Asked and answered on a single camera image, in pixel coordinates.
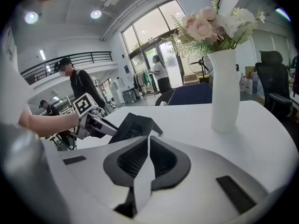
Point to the clothes rack with garments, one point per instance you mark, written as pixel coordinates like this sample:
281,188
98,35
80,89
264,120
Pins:
143,78

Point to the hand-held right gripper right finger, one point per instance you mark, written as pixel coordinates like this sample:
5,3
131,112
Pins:
198,195

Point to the person's white shirt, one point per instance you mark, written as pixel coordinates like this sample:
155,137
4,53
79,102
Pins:
11,90

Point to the black office chair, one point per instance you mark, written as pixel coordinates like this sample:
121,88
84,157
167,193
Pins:
273,78

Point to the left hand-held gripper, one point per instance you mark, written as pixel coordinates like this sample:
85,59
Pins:
84,105

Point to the round ceiling light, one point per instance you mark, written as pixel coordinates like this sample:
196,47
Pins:
31,17
95,13

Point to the person's left forearm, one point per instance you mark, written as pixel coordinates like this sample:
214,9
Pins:
51,123

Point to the glass entrance door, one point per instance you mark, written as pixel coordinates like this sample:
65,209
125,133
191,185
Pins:
149,24

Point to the black standing fan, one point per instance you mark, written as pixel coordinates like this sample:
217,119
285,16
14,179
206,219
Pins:
202,65

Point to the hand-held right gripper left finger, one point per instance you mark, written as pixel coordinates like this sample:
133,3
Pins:
88,183

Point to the cardboard box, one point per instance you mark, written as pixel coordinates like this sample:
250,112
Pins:
191,79

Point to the clear water jugs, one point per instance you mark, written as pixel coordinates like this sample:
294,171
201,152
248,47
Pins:
251,84

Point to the white vase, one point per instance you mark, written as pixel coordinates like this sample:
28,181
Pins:
225,90

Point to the dark round-back chair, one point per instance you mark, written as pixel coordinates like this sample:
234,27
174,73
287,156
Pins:
163,97

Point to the grey wheeled bin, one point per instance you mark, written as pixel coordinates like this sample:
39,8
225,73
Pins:
129,96

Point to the blue chair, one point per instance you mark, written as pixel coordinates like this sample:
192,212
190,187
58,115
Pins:
191,94

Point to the pink and white flower bouquet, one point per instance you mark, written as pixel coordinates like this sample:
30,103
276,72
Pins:
203,27

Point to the black balcony railing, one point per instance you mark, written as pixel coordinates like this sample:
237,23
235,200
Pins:
70,59

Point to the blue wall poster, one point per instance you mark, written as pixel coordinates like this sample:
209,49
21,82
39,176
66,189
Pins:
126,70

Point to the white table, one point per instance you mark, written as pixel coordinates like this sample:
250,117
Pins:
257,136

